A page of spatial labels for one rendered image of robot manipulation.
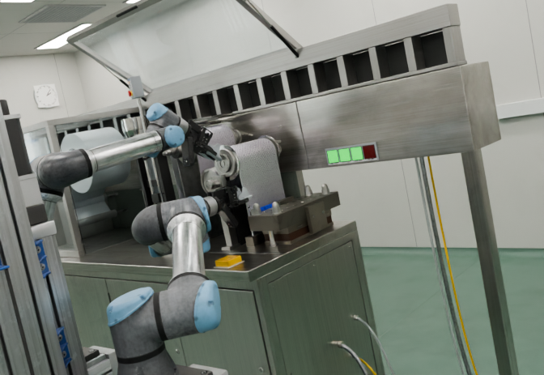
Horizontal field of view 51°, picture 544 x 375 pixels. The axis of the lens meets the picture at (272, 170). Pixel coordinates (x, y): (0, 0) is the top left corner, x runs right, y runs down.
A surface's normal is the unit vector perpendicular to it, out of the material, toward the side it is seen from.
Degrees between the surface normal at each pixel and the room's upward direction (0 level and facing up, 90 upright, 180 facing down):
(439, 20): 90
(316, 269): 90
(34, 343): 90
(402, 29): 90
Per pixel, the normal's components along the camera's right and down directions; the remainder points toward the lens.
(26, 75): 0.72, -0.08
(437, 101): -0.66, 0.20
